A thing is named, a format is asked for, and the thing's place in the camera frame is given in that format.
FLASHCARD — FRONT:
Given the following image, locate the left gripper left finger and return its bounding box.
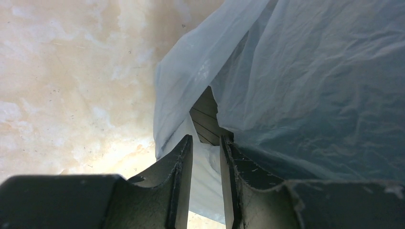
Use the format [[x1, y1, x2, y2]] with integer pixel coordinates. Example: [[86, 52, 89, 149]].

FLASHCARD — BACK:
[[0, 135, 193, 229]]

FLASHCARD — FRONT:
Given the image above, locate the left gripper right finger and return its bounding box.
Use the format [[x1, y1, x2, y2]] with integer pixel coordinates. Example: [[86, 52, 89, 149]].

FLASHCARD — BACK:
[[220, 136, 405, 229]]

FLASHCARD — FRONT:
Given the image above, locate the translucent blue trash bag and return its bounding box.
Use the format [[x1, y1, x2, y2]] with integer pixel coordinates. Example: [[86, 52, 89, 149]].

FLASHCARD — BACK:
[[153, 0, 405, 225]]

